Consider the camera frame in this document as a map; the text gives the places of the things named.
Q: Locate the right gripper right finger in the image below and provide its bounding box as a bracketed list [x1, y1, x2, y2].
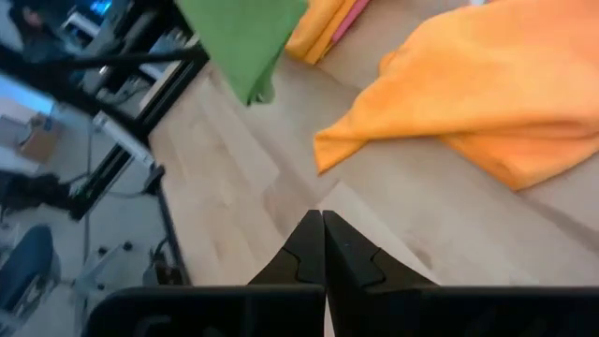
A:
[322, 209, 439, 288]

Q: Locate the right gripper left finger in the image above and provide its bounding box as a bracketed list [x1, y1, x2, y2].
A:
[246, 209, 326, 286]

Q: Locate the green microfiber towel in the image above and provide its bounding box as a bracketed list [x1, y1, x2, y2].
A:
[175, 0, 310, 107]

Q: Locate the orange microfiber towel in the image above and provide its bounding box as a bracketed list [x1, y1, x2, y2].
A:
[312, 0, 599, 192]
[284, 0, 359, 66]

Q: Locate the pink microfiber towel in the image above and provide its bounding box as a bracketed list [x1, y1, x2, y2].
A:
[330, 0, 372, 44]

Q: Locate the blue office chair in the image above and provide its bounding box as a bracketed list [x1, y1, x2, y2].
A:
[0, 224, 62, 324]

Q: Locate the brown cardboard box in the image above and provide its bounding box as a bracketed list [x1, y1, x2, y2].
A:
[17, 114, 65, 165]

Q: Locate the person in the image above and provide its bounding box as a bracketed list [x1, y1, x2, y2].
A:
[7, 0, 76, 65]

